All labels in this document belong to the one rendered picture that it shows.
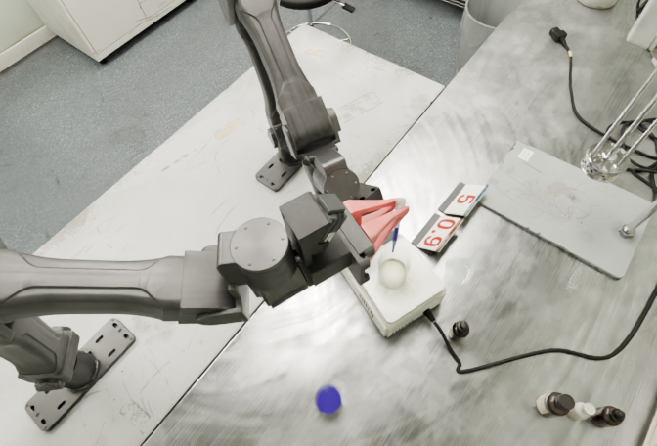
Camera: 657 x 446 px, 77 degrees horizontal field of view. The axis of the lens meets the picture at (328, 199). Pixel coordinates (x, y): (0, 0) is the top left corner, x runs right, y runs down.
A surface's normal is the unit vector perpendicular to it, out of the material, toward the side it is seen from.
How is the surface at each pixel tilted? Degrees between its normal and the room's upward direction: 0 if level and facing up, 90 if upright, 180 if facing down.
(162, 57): 0
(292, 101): 34
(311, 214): 1
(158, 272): 23
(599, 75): 0
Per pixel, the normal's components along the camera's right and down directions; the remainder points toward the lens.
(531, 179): -0.07, -0.52
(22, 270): 0.32, -0.53
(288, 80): 0.18, 0.00
